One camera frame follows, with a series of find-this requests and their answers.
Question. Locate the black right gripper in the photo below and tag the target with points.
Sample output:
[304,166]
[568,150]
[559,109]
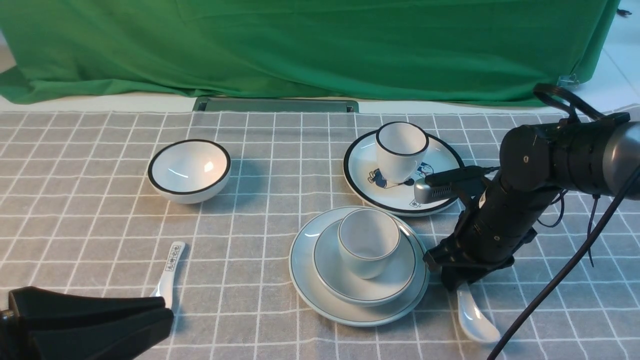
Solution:
[456,267]

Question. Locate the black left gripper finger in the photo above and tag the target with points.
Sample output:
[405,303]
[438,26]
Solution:
[119,338]
[36,304]

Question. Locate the plain white spoon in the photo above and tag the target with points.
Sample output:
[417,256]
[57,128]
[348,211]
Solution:
[473,322]

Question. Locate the pale green-rimmed bowl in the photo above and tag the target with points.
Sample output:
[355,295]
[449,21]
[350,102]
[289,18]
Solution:
[337,278]

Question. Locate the pale green cup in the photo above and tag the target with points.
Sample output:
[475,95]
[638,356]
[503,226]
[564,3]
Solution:
[368,238]

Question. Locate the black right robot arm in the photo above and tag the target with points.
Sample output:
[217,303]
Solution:
[536,163]

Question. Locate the white spoon with characters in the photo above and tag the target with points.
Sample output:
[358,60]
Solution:
[165,285]

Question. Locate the black-rimmed cartoon plate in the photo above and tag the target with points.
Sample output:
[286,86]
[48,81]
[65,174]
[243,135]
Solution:
[363,176]

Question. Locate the black-rimmed white cup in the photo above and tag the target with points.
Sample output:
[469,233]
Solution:
[400,149]

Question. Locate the pale green-rimmed plate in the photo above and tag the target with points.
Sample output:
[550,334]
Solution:
[305,279]

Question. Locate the black-rimmed white bowl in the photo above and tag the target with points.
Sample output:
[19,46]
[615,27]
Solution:
[190,171]

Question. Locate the green backdrop cloth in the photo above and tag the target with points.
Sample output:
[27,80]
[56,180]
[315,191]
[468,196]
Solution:
[484,52]

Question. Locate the metal clamp on backdrop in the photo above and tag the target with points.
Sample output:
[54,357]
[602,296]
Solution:
[570,82]

